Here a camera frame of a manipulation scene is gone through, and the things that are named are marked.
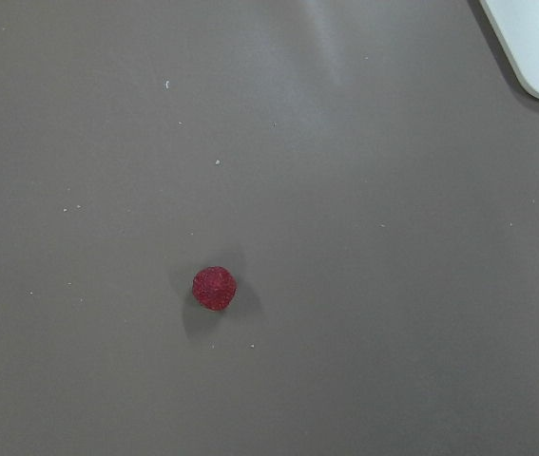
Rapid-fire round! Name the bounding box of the red strawberry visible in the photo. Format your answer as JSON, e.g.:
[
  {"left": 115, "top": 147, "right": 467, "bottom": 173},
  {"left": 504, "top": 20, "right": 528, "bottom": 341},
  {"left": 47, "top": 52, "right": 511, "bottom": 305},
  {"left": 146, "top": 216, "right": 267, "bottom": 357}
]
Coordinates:
[{"left": 192, "top": 266, "right": 238, "bottom": 312}]

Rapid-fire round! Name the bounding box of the cream rabbit tray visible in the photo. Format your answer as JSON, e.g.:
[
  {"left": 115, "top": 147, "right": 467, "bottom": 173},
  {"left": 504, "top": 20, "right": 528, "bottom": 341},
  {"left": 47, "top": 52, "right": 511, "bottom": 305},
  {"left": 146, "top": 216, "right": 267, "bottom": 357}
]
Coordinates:
[{"left": 480, "top": 0, "right": 539, "bottom": 99}]

